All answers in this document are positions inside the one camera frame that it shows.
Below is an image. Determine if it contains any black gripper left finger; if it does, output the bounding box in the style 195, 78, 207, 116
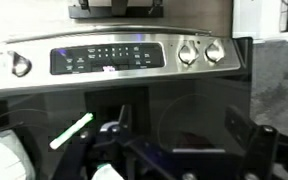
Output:
51, 134, 95, 180

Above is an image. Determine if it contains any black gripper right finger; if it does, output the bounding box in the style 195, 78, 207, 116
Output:
225, 106, 279, 180

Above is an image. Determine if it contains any white marker green cap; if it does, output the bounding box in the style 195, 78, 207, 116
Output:
49, 112, 94, 150

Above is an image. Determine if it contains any stainless steel stove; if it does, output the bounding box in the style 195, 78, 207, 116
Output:
0, 25, 254, 180

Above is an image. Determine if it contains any stove knob far right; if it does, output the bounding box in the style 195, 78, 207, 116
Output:
205, 39, 225, 63

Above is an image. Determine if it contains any stove knob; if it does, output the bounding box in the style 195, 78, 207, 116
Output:
205, 39, 225, 63
8, 51, 32, 77
178, 40, 199, 65

